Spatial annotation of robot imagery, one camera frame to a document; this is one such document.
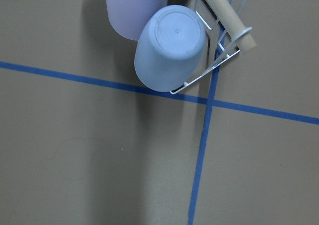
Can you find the purple pastel cup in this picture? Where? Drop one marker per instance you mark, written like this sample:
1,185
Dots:
129,17

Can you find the blue pastel cup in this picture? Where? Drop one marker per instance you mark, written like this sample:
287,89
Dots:
169,48

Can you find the white wire cup rack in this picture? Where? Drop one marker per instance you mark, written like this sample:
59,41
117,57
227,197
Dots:
225,50

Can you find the wooden rack handle rod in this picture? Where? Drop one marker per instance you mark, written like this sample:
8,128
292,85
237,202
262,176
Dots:
232,23

